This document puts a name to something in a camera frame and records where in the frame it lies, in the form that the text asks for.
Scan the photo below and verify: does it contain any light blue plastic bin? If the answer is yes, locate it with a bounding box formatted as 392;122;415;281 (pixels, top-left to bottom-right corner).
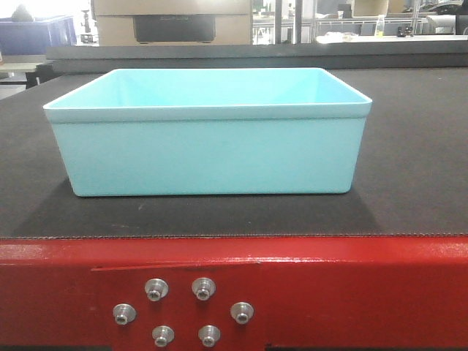
44;68;372;197

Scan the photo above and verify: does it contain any grey conveyor belt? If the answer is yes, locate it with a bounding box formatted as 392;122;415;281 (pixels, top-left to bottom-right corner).
1;68;467;239

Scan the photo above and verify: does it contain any white background table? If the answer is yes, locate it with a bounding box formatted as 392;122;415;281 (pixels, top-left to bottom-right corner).
315;32;467;44

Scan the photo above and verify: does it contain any beige cardboard box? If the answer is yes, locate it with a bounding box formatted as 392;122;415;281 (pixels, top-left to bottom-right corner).
92;0;252;46

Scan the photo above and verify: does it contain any blue background partition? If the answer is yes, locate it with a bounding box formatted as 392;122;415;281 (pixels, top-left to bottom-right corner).
1;15;77;56

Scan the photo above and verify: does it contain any steel frame bolt upper right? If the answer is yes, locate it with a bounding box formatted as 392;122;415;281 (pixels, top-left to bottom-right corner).
192;277;216;301

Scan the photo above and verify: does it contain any steel frame bolt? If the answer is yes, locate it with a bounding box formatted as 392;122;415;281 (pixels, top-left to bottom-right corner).
192;277;216;301
151;325;175;347
145;278;169;302
230;301;254;325
113;303;137;325
198;325;221;347

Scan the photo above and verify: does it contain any red conveyor frame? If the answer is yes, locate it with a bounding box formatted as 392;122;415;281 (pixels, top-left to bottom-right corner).
1;236;467;350

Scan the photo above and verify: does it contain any steel frame bolt far right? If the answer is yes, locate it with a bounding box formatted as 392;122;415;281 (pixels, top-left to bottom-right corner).
230;301;254;325

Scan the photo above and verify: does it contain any steel frame bolt upper left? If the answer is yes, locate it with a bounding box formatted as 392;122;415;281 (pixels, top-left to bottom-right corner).
145;278;169;302

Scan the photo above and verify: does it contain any steel frame bolt lower right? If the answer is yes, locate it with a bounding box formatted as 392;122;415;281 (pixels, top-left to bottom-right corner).
198;325;221;347

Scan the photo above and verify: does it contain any steel frame bolt lower left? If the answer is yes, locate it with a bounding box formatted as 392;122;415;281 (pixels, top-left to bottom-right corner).
151;325;175;347

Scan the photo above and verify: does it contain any steel frame bolt far left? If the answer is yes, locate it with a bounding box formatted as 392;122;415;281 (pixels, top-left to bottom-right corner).
113;303;137;325

